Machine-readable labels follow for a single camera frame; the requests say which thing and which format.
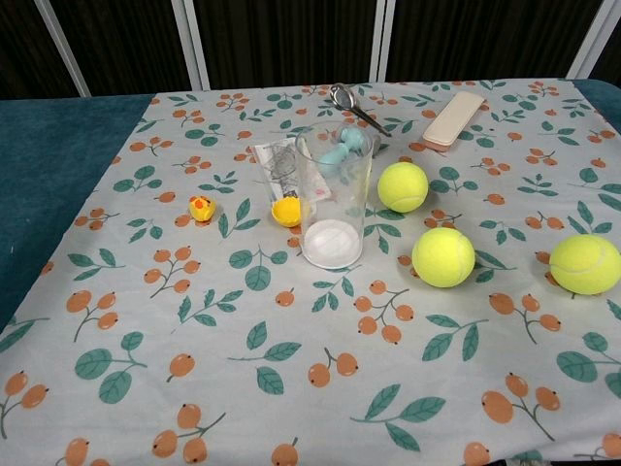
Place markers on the yellow tennis ball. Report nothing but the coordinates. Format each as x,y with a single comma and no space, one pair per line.
584,264
443,257
402,187

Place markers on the clear plastic cup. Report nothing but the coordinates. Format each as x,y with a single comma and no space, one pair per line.
332,245

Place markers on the yellow eggshell cup toy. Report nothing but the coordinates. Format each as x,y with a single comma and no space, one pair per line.
287,211

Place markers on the light blue toy dumbbell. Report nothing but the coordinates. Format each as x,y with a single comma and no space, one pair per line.
335,157

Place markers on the small yellow duck toy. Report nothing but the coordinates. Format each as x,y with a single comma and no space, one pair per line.
201,209

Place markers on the floral leaf berry tablecloth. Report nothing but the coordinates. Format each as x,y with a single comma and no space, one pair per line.
242,340

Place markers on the metal tea strainer spoon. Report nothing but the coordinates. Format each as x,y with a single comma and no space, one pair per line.
341,96

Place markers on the beige rectangular case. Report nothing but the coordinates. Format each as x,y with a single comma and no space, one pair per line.
453,121

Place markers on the teal fabric table cover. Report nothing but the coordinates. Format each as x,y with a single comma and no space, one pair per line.
48,170

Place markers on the white frame post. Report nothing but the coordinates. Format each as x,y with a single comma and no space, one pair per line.
594,43
191,43
63,48
378,39

